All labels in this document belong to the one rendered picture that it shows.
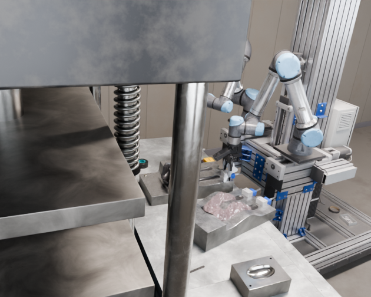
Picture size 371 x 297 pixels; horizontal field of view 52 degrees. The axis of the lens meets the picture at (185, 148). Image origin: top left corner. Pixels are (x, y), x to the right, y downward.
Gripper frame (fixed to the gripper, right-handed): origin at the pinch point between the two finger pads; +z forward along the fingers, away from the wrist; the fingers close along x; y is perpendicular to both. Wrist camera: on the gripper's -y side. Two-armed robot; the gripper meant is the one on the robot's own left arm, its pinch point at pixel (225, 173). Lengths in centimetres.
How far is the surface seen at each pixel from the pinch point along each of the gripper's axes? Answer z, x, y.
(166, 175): 2.5, 10.0, -33.6
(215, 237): 4, -48, -29
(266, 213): 4.9, -36.3, 6.2
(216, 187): 4.4, -6.9, -9.1
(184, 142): -78, -114, -77
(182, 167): -72, -114, -77
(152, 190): 4.5, -0.1, -45.5
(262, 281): 4, -80, -23
